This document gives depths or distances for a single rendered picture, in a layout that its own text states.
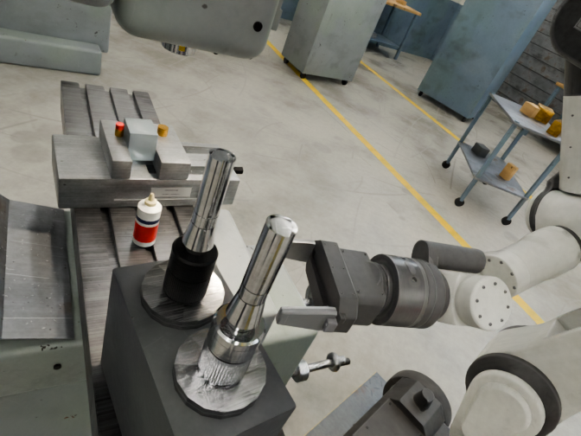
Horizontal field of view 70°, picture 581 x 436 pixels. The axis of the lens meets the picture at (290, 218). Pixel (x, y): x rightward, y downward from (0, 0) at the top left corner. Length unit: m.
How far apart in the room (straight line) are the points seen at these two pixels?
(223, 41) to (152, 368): 0.38
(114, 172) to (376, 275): 0.52
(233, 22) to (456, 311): 0.44
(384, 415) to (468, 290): 0.69
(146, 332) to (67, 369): 0.38
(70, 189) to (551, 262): 0.78
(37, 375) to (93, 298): 0.17
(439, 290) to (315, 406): 1.36
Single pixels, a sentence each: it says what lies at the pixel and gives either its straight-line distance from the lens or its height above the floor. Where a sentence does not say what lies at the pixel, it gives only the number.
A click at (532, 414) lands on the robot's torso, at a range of 0.79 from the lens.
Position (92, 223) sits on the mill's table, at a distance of 0.84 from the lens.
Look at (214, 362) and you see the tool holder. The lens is 0.39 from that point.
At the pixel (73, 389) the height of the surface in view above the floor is 0.69.
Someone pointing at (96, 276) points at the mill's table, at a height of 0.93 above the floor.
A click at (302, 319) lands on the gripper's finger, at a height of 1.16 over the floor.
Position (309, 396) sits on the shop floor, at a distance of 1.84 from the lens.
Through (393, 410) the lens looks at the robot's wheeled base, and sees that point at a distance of 1.21.
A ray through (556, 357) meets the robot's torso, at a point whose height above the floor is 1.10.
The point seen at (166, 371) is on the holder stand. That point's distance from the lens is 0.43.
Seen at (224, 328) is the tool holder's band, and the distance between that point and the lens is 0.36.
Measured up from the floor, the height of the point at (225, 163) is 1.30.
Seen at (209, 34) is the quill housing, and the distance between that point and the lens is 0.54.
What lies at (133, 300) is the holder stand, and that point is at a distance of 0.47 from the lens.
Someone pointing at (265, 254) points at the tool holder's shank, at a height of 1.29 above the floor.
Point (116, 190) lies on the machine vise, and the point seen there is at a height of 0.97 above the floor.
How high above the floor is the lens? 1.48
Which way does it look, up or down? 34 degrees down
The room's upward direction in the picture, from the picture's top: 24 degrees clockwise
